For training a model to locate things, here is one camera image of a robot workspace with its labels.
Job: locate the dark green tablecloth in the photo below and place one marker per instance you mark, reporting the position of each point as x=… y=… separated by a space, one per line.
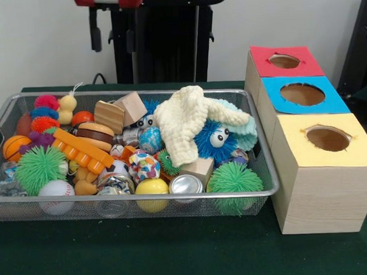
x=176 y=253

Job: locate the green spiky ball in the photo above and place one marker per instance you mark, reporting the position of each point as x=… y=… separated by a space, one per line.
x=234 y=181
x=40 y=168

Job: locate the plain wooden cube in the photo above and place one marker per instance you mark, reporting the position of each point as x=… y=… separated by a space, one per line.
x=132 y=106

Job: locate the yellow ball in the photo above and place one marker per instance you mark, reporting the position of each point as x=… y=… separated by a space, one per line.
x=152 y=187

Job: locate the white baseball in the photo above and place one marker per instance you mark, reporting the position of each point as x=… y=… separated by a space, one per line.
x=55 y=192

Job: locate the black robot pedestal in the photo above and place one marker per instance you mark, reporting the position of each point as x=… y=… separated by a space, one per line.
x=167 y=47

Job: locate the clear mesh bin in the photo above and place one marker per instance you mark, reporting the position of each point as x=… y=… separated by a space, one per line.
x=48 y=101

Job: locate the silver can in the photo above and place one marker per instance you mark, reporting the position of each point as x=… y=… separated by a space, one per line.
x=185 y=185

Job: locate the wooden box with three holes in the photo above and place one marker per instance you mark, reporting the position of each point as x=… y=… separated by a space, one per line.
x=320 y=192

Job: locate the blue fuzzy toy with eyes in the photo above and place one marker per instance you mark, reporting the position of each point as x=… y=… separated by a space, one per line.
x=205 y=142

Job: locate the cream muslin cloth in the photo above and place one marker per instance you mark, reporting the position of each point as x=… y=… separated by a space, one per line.
x=183 y=125

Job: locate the orange plastic comb toy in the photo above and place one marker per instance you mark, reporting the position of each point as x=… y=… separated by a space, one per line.
x=74 y=148

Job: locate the toy hamburger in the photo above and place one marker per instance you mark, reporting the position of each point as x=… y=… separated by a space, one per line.
x=95 y=130

